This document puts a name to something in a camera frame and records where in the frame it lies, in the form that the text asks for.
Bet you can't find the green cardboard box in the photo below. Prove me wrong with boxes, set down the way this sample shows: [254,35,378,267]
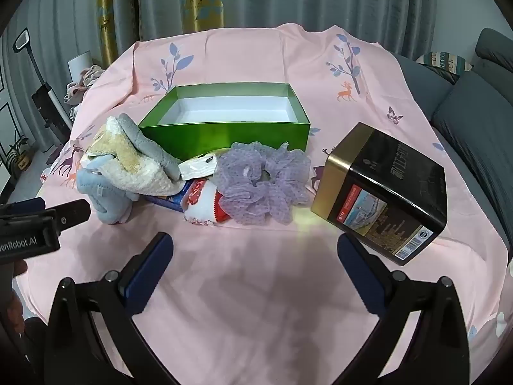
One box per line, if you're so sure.
[138,83,311,161]

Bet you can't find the potted plant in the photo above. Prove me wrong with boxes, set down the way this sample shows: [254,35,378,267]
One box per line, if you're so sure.
[0,136,33,177]

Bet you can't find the grey curtain gold deer band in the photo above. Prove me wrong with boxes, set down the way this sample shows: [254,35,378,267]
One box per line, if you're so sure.
[134,0,439,59]

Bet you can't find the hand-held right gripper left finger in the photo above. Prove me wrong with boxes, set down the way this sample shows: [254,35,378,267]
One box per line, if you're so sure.
[43,232,177,385]

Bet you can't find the red and white packet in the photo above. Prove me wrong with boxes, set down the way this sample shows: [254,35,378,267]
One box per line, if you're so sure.
[182,178,233,227]

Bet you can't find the shiny gold curtain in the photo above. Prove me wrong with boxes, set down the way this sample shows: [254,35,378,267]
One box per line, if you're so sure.
[96,0,123,69]

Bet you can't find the person's left hand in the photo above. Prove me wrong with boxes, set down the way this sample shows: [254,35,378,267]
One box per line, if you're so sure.
[0,260,29,328]

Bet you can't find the plain grey curtain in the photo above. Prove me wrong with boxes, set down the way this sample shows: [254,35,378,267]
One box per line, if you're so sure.
[16,0,107,145]

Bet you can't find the light blue plush glove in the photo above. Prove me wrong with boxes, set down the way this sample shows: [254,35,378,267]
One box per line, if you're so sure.
[76,156,139,225]

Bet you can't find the black and gold tin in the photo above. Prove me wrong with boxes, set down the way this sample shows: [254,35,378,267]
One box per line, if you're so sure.
[312,122,447,266]

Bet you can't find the small white tissue packet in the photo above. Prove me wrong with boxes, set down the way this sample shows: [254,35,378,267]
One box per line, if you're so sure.
[178,153,219,180]

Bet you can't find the pink printed tablecloth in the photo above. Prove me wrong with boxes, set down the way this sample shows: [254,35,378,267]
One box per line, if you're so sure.
[12,22,513,385]

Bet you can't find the grey sofa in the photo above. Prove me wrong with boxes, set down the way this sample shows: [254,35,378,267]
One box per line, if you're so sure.
[391,28,513,249]

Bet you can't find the yellow tissue pack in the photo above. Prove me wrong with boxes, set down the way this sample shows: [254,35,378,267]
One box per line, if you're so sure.
[80,115,179,203]

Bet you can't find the black upright vacuum cleaner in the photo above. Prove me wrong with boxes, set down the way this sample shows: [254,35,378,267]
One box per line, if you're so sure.
[12,28,73,145]

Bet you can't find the blue and orange snack packet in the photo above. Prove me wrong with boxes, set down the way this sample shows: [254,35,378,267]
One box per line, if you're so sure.
[146,180,197,211]

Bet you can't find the purple mesh scrunchie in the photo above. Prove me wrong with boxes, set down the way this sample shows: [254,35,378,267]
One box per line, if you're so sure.
[212,141,312,225]

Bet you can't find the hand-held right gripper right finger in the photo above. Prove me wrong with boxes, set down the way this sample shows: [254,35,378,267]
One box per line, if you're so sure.
[337,235,469,385]

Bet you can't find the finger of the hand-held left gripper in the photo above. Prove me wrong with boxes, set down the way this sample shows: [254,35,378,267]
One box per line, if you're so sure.
[45,199,91,234]
[0,197,46,215]

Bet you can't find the pile of clothes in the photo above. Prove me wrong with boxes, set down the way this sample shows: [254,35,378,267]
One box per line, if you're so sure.
[64,64,107,121]

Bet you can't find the striped cushion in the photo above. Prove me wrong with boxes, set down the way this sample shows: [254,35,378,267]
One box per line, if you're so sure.
[415,50,474,85]

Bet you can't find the white cylindrical container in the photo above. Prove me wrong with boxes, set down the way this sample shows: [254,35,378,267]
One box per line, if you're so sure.
[67,51,94,89]

